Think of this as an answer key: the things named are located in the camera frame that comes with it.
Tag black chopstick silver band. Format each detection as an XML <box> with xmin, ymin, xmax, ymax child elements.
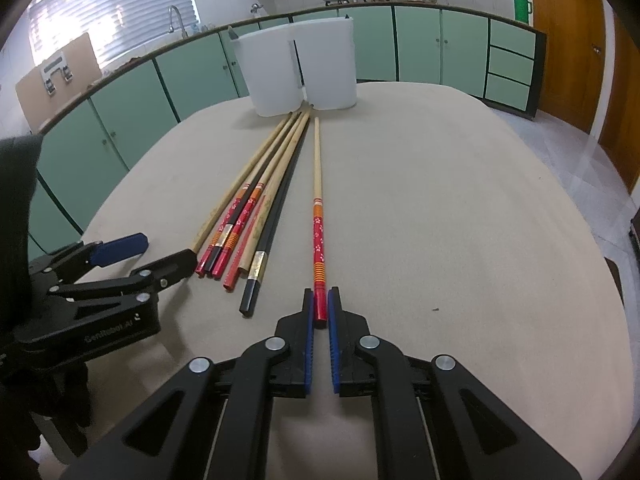
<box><xmin>206</xmin><ymin>109</ymin><xmax>306</xmax><ymax>272</ymax></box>
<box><xmin>239</xmin><ymin>108</ymin><xmax>312</xmax><ymax>317</ymax></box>

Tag red patterned chopstick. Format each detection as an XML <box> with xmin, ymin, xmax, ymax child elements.
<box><xmin>311</xmin><ymin>117</ymin><xmax>328</xmax><ymax>323</ymax></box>
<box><xmin>196</xmin><ymin>110</ymin><xmax>302</xmax><ymax>277</ymax></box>
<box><xmin>212</xmin><ymin>109</ymin><xmax>308</xmax><ymax>280</ymax></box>
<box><xmin>222</xmin><ymin>197</ymin><xmax>266</xmax><ymax>292</ymax></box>

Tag person's left hand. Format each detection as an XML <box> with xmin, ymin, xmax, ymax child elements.
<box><xmin>0</xmin><ymin>357</ymin><xmax>91</xmax><ymax>423</ymax></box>

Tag green base cabinet row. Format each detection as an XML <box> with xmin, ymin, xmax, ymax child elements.
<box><xmin>25</xmin><ymin>2</ymin><xmax>547</xmax><ymax>261</ymax></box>

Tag grey plastic bracket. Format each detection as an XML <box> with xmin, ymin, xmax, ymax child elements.
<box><xmin>41</xmin><ymin>52</ymin><xmax>74</xmax><ymax>96</ymax></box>

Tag metal sink faucet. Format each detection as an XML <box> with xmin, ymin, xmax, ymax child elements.
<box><xmin>168</xmin><ymin>5</ymin><xmax>189</xmax><ymax>40</ymax></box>

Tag white translucent plastic container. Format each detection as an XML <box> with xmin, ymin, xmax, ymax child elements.
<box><xmin>234</xmin><ymin>26</ymin><xmax>304</xmax><ymax>119</ymax></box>
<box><xmin>291</xmin><ymin>16</ymin><xmax>359</xmax><ymax>111</ymax></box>

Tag window blinds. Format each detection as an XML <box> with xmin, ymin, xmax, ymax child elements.
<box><xmin>27</xmin><ymin>0</ymin><xmax>197</xmax><ymax>67</ymax></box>

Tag brown cardboard sheet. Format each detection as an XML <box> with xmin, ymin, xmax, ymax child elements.
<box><xmin>15</xmin><ymin>32</ymin><xmax>104</xmax><ymax>128</ymax></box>

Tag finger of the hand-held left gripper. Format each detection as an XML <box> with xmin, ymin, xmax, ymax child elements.
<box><xmin>49</xmin><ymin>248</ymin><xmax>197</xmax><ymax>312</ymax></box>
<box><xmin>29</xmin><ymin>232</ymin><xmax>150</xmax><ymax>294</ymax></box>

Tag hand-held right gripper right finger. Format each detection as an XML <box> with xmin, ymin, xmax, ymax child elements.
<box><xmin>327</xmin><ymin>286</ymin><xmax>583</xmax><ymax>480</ymax></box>

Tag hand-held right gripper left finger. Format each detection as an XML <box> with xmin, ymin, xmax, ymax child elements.
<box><xmin>59</xmin><ymin>287</ymin><xmax>316</xmax><ymax>480</ymax></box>

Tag wooden door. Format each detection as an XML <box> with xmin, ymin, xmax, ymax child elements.
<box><xmin>527</xmin><ymin>0</ymin><xmax>609</xmax><ymax>134</ymax></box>
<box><xmin>598</xmin><ymin>5</ymin><xmax>640</xmax><ymax>192</ymax></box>

